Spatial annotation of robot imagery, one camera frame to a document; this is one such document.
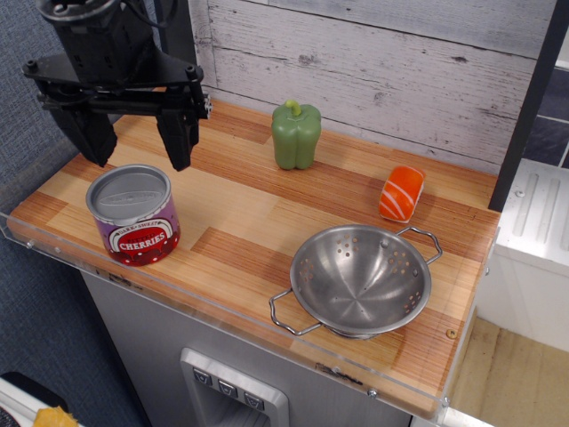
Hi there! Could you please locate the green bell pepper toy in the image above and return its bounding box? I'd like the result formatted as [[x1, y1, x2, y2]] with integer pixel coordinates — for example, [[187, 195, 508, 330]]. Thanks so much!
[[271, 100, 322, 170]]

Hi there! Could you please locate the white black object bottom left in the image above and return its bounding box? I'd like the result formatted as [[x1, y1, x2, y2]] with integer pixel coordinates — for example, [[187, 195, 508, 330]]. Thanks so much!
[[1, 372, 68, 426]]

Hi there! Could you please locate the black vertical post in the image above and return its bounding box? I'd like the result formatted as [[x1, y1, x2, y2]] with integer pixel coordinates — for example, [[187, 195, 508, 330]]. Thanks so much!
[[488, 0, 568, 213]]

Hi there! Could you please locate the steel colander with handles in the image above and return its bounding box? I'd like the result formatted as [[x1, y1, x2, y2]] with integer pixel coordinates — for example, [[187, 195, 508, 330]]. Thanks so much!
[[269, 224, 444, 340]]

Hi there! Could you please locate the white toy sink unit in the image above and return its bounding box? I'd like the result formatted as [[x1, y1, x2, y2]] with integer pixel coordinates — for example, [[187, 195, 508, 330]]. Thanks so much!
[[475, 159, 568, 350]]

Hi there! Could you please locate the grey toy fridge cabinet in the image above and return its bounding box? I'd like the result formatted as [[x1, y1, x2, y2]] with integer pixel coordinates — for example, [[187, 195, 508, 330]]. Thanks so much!
[[84, 273, 412, 426]]

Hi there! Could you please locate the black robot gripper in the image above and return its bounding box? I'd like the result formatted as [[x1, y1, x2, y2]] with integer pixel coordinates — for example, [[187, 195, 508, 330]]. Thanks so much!
[[22, 1, 211, 172]]

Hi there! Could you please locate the orange salmon sushi toy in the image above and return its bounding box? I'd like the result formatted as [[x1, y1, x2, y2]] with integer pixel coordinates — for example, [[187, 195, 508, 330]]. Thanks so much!
[[379, 165, 426, 223]]

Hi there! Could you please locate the red cherries can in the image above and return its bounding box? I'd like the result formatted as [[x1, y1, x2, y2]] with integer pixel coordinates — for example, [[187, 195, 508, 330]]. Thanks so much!
[[86, 164, 180, 267]]

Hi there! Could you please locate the clear acrylic table guard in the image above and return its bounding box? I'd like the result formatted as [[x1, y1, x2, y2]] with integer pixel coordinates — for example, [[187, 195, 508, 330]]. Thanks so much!
[[0, 100, 501, 423]]

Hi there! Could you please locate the yellow object at corner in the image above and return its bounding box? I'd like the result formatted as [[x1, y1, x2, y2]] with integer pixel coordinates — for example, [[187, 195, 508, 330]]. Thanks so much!
[[32, 407, 79, 427]]

